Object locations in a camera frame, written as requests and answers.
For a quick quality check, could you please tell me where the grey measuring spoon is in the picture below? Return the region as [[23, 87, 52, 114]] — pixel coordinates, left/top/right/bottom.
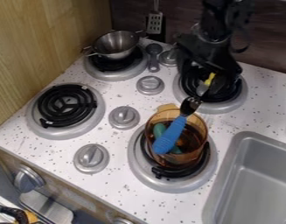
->
[[143, 43, 165, 74]]

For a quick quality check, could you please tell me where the knife with yellow handle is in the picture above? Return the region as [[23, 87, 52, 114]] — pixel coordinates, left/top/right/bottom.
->
[[195, 72, 218, 98]]

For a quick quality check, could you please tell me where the light brown pot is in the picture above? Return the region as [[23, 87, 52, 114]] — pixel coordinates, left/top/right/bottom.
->
[[143, 102, 211, 171]]

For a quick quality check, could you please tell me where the silver pot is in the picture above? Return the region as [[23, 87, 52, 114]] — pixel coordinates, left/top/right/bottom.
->
[[80, 29, 148, 61]]

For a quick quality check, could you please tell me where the toy stove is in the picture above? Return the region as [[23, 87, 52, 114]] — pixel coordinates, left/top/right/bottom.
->
[[24, 37, 250, 195]]

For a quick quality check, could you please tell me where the toy sink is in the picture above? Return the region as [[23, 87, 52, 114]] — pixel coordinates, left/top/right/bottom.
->
[[199, 130, 286, 224]]

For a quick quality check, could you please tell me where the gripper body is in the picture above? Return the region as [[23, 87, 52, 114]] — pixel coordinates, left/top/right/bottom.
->
[[174, 32, 245, 94]]

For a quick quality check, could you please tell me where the silver slotted spatula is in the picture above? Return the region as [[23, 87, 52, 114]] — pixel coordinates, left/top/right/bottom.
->
[[144, 0, 165, 36]]

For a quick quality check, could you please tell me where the fork with blue handle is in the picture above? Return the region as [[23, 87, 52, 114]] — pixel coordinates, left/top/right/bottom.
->
[[150, 96, 205, 156]]

